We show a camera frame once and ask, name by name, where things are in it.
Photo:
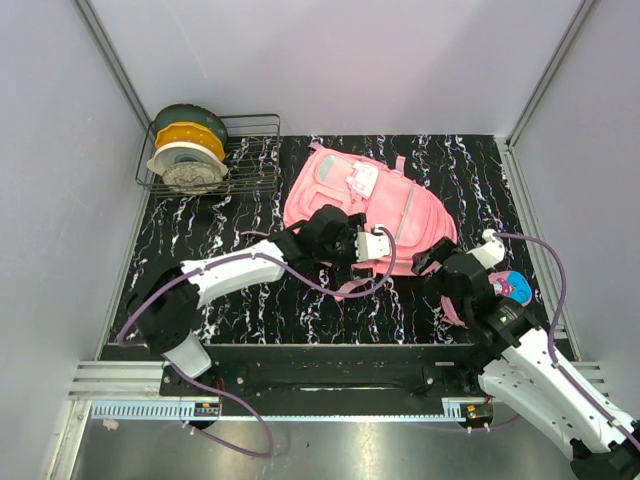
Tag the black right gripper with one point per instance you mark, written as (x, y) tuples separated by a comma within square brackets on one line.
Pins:
[(436, 252)]

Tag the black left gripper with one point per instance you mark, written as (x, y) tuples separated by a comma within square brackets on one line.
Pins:
[(343, 270)]

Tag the pink student backpack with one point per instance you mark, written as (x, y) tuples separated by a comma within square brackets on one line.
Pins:
[(357, 184)]

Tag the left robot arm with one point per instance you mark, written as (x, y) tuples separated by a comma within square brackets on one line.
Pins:
[(162, 309)]

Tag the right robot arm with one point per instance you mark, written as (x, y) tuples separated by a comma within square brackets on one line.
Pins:
[(516, 362)]

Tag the pink cat pencil case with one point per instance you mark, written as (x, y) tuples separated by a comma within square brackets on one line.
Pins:
[(508, 284)]

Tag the speckled grey plate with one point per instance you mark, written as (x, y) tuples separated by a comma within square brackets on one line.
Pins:
[(193, 178)]

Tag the white plate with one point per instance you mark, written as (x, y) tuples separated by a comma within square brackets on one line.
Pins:
[(183, 152)]

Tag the yellow plate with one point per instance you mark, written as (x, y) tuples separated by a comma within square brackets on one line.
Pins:
[(191, 132)]

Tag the dark green plate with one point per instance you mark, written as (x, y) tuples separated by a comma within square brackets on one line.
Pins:
[(190, 113)]

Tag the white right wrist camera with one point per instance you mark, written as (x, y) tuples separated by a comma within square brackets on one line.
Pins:
[(491, 252)]

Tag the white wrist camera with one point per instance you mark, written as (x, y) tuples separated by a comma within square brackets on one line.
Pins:
[(373, 245), (491, 252)]

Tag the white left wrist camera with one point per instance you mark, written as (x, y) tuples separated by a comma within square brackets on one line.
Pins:
[(373, 245)]

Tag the wire dish rack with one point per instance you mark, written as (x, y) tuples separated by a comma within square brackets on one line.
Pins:
[(237, 155)]

